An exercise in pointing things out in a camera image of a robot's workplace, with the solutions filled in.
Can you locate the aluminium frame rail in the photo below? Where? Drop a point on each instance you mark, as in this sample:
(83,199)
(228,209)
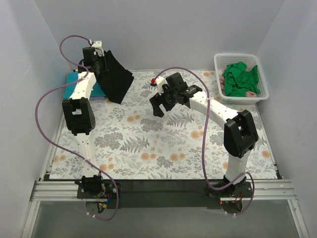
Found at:
(265,189)

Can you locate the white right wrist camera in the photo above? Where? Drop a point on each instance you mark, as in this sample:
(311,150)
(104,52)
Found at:
(158,83)

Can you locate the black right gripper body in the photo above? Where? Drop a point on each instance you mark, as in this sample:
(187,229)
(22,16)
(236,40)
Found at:
(161,101)

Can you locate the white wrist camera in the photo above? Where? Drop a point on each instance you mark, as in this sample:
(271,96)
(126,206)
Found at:
(158,83)
(97,45)

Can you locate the floral patterned table mat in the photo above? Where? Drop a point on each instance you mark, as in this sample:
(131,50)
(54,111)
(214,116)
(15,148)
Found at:
(130,143)

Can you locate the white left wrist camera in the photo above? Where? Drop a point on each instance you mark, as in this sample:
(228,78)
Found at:
(97,45)

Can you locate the folded teal t shirt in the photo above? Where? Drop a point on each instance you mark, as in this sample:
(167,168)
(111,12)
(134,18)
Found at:
(73,77)

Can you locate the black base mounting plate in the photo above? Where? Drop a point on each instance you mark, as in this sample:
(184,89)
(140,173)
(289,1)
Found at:
(160,193)

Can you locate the black t shirt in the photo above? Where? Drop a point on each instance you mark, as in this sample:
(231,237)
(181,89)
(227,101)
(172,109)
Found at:
(113,79)

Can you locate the folded lavender garment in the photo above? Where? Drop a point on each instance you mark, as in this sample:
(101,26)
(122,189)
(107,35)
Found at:
(97,98)

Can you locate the green t shirt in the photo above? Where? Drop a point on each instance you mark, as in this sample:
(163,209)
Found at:
(240,66)

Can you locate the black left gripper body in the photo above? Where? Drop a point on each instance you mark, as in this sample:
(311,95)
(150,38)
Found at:
(101,66)

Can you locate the white plastic laundry basket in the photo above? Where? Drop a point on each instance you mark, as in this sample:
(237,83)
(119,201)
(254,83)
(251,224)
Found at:
(222,60)

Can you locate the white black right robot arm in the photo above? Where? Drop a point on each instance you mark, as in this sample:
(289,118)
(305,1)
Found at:
(239,131)

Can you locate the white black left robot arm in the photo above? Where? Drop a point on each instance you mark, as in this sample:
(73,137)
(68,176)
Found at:
(80,120)

